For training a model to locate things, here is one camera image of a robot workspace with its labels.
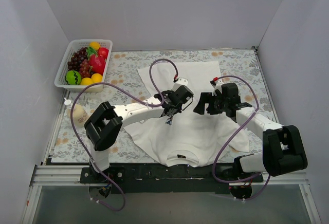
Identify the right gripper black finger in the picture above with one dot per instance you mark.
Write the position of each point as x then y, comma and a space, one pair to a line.
200, 109
205, 98

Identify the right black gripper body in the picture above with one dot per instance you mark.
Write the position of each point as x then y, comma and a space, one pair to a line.
208, 104

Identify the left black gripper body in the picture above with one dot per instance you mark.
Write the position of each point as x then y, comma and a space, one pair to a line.
170, 108

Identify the small round brooch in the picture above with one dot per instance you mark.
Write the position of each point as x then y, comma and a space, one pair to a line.
169, 121

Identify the white t-shirt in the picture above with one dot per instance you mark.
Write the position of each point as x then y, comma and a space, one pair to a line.
192, 139

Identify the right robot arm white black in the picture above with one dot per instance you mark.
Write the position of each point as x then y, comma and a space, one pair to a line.
282, 148

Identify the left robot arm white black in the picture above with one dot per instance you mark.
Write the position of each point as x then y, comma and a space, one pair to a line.
104, 125

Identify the floral patterned table mat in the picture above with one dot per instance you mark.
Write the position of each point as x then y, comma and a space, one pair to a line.
122, 71

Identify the orange toy fruit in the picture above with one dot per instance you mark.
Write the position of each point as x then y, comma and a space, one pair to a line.
96, 78

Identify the red toy dragon fruit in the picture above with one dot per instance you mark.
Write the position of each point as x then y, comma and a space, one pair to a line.
97, 63

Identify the red toy apple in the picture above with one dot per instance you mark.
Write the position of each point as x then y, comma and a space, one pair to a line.
103, 52

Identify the yellow toy lemon bottom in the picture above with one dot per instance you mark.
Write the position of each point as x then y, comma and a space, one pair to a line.
86, 81

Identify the yellow toy lemon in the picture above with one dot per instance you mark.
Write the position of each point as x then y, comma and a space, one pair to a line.
86, 81
94, 45

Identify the white pump bottle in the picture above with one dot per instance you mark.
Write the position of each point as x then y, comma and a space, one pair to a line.
79, 114

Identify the white plastic basket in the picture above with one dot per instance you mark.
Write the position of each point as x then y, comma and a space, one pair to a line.
60, 80

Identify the yellow toy lemon top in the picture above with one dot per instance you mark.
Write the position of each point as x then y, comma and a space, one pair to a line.
94, 45

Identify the purple toy grapes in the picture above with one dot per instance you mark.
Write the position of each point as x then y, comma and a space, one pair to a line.
79, 62

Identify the green toy watermelon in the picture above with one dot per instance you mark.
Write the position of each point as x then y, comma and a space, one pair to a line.
73, 78

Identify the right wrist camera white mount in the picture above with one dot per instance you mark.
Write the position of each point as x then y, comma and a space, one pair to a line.
217, 86

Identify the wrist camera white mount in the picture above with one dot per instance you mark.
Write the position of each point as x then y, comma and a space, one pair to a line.
179, 82
217, 86

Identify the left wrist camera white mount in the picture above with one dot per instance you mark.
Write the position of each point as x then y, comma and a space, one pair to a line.
179, 82

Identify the aluminium frame rail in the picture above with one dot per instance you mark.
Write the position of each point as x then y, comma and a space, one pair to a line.
61, 175

